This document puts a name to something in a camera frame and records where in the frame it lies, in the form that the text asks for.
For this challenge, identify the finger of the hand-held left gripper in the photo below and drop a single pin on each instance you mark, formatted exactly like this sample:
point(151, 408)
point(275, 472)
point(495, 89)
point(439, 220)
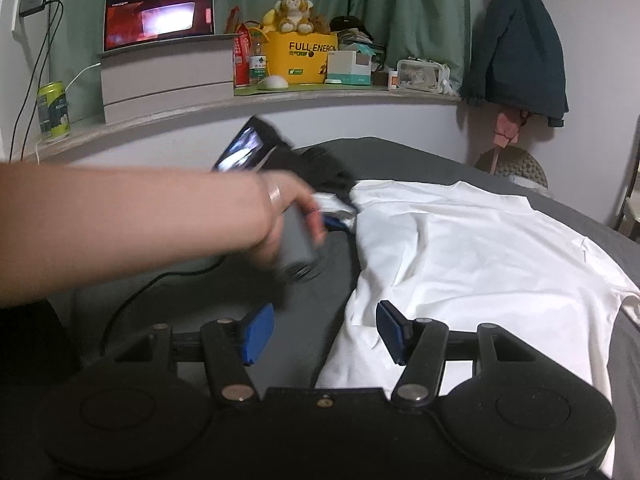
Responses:
point(337, 222)

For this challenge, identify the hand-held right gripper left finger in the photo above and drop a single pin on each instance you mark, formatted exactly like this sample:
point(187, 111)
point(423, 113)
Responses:
point(257, 332)

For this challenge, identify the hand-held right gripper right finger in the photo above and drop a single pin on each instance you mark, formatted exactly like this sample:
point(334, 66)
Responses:
point(390, 332)

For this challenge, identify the white long-sleeve shirt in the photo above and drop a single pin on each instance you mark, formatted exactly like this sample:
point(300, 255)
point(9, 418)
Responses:
point(475, 250)

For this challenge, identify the person's left forearm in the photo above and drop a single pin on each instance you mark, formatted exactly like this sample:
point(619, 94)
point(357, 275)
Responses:
point(125, 220)

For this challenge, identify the person's left hand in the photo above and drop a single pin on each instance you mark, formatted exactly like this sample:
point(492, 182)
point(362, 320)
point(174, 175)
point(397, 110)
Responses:
point(280, 220)

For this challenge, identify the window ledge shelf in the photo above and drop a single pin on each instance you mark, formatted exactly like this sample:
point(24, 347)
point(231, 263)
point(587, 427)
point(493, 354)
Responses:
point(325, 91)

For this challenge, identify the small orange white jar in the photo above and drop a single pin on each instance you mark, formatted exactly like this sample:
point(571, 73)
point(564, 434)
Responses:
point(393, 81)

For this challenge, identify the white round object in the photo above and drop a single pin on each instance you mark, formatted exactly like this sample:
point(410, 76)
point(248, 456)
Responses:
point(272, 83)

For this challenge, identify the white and teal box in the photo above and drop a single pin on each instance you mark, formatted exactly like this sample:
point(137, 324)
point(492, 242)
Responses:
point(345, 67)

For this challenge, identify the yellow cardboard box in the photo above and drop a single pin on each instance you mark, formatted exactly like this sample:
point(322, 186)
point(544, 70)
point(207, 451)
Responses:
point(300, 67)

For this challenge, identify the clear plastic container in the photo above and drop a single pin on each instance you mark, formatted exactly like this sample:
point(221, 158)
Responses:
point(417, 76)

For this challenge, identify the dark box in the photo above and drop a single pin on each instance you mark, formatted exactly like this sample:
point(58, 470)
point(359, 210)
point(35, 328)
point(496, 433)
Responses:
point(377, 60)

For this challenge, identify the clear water bottle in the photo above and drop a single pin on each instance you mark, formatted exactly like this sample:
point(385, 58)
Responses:
point(257, 65)

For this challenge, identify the white plastic bag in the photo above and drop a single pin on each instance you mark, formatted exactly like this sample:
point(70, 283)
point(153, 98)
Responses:
point(447, 82)

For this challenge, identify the red snack bag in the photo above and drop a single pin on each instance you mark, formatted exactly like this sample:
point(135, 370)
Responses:
point(241, 60)

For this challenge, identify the blue and white pack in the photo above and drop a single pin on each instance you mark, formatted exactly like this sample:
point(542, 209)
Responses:
point(525, 181)

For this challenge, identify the pink hanging cloth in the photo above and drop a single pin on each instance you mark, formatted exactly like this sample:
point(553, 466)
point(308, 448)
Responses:
point(506, 127)

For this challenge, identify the round woven stool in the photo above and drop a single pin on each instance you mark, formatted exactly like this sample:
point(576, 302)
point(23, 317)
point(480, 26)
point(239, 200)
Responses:
point(525, 167)

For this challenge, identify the brown plush toy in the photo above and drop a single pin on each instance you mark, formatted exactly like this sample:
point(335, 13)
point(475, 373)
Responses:
point(322, 24)

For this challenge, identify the black cap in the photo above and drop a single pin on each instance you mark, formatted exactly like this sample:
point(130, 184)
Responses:
point(345, 22)

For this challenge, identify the grey drawer box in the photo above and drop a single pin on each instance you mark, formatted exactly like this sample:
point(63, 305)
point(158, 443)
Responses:
point(165, 80)

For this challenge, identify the yellow plush toy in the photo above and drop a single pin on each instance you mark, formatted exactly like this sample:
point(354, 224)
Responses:
point(268, 20)

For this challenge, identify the plush monkey toy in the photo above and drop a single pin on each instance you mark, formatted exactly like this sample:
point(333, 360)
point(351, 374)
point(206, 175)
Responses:
point(294, 12)

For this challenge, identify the dark teal jacket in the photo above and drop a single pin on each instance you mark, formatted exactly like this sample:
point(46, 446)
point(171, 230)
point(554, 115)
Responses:
point(520, 50)

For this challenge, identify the tablet with lit screen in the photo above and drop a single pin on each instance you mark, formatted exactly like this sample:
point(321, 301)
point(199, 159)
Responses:
point(160, 17)

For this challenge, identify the cream and black chair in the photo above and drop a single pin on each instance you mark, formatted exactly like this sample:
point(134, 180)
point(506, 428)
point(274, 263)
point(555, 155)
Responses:
point(634, 217)

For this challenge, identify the green drink can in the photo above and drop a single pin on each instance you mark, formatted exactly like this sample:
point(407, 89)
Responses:
point(52, 110)

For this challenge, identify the grey power adapter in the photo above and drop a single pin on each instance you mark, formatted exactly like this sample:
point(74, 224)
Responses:
point(31, 4)

